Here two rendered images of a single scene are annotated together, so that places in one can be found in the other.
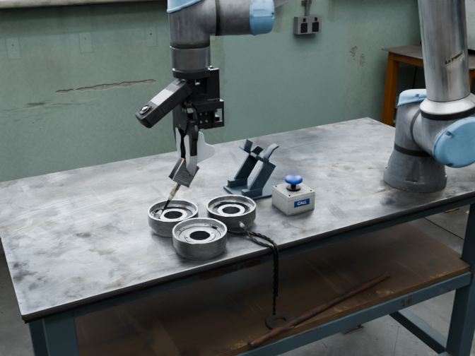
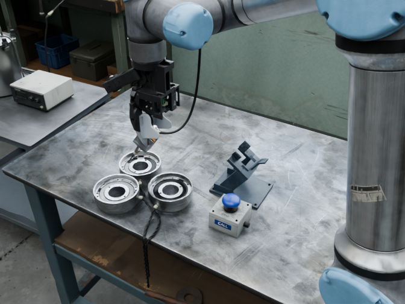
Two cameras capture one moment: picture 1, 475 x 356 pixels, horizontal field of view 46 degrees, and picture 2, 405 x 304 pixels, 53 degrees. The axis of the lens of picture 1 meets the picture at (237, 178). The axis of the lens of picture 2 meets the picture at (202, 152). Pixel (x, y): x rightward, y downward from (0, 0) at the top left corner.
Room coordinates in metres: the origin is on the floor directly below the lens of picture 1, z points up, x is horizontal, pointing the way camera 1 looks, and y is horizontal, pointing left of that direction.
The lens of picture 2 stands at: (0.73, -0.64, 1.46)
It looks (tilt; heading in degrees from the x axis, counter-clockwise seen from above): 36 degrees down; 57
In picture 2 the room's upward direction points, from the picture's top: 1 degrees clockwise
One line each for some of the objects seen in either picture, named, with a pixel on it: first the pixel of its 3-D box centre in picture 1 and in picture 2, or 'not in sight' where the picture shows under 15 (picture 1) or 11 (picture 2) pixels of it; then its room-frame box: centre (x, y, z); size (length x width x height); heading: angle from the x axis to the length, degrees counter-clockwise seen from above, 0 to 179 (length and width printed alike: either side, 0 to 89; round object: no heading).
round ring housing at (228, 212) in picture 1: (231, 213); (170, 192); (1.07, 0.01, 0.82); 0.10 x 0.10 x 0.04
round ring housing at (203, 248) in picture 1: (199, 239); (117, 194); (0.96, 0.07, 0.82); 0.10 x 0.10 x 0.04
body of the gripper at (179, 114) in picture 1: (196, 99); (153, 85); (1.08, 0.08, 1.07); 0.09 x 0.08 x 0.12; 118
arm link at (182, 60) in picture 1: (190, 57); (148, 47); (1.07, 0.09, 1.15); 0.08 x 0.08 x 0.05
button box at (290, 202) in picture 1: (295, 196); (232, 215); (1.15, -0.13, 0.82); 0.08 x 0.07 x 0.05; 117
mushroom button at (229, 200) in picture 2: (293, 186); (231, 206); (1.14, -0.12, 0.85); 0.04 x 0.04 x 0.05
